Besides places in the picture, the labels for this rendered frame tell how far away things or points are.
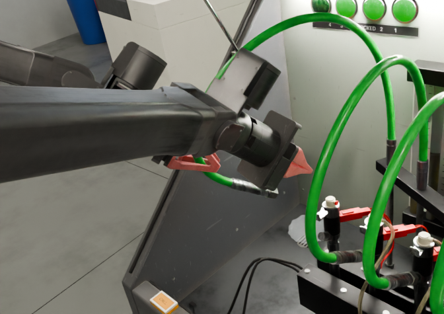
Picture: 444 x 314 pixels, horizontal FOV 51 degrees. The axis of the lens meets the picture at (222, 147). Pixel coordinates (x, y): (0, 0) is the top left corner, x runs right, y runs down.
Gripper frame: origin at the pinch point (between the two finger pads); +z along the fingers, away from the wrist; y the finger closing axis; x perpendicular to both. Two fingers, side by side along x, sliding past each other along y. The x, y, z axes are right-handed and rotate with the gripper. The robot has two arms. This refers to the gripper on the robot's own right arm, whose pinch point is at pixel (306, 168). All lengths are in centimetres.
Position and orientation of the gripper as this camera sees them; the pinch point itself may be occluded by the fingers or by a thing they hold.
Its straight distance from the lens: 71.9
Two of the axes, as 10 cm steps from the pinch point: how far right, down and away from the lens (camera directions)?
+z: 7.3, 3.5, 5.8
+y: 4.9, -8.7, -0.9
